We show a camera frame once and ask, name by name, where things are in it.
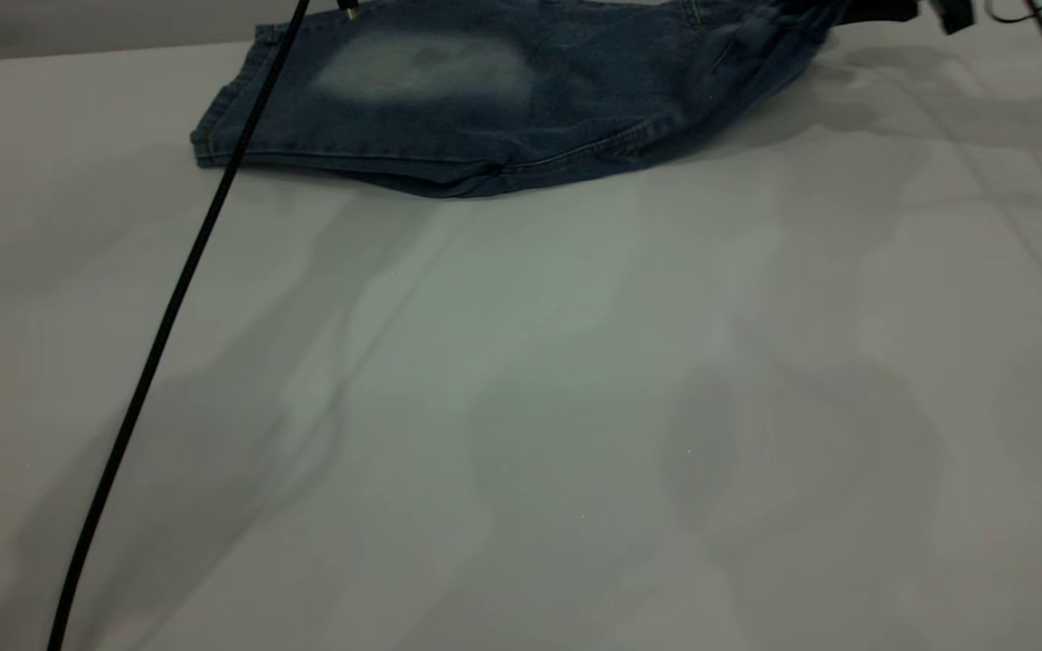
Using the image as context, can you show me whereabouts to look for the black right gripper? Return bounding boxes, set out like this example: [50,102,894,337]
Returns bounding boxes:
[833,0,976,36]

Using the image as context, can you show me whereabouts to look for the blue denim shorts with print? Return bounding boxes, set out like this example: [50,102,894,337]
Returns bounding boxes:
[191,0,852,200]

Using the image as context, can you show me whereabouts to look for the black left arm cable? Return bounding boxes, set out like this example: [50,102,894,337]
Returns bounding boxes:
[46,0,312,651]

